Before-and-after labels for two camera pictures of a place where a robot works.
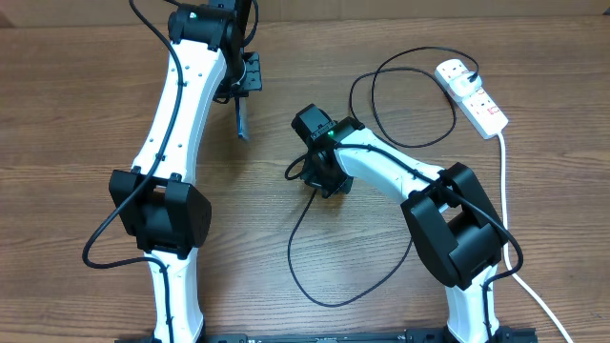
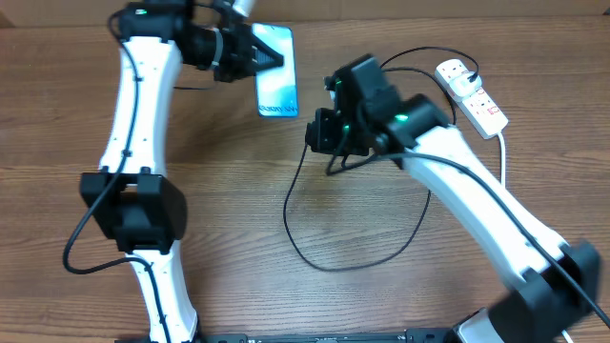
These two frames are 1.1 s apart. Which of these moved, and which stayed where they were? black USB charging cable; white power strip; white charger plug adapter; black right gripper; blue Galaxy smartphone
Moved: black right gripper; blue Galaxy smartphone; black USB charging cable
Stayed: white power strip; white charger plug adapter
